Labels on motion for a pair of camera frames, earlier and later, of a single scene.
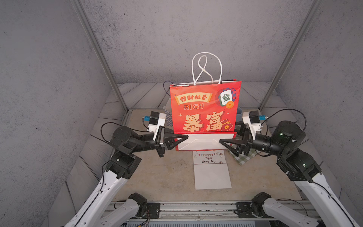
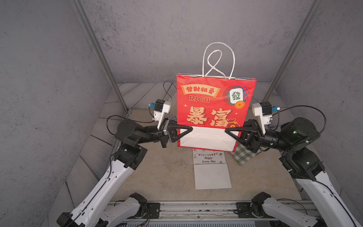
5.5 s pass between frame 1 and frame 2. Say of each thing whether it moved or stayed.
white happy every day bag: stayed
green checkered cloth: stayed
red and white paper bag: moved
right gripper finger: moved
